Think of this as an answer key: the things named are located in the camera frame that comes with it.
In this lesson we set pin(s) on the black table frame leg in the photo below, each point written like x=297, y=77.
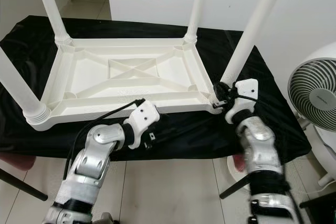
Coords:
x=233, y=187
x=26, y=186

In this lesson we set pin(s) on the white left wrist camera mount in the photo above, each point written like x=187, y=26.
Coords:
x=143, y=116

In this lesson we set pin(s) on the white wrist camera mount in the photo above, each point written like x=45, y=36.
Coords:
x=248, y=87
x=143, y=116

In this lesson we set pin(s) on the white plastic table top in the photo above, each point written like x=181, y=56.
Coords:
x=89, y=72

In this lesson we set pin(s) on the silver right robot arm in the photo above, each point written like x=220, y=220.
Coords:
x=262, y=148

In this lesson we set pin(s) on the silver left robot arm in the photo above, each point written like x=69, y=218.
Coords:
x=94, y=153

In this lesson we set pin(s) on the black tablecloth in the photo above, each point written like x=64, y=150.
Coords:
x=194, y=135

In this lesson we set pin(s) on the robot left leg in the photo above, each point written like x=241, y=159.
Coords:
x=106, y=219

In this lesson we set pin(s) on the dark pink stool seat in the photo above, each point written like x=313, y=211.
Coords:
x=16, y=161

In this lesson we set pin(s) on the white floor fan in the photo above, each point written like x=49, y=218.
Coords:
x=315, y=93

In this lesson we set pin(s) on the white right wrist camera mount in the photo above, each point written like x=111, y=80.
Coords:
x=248, y=87

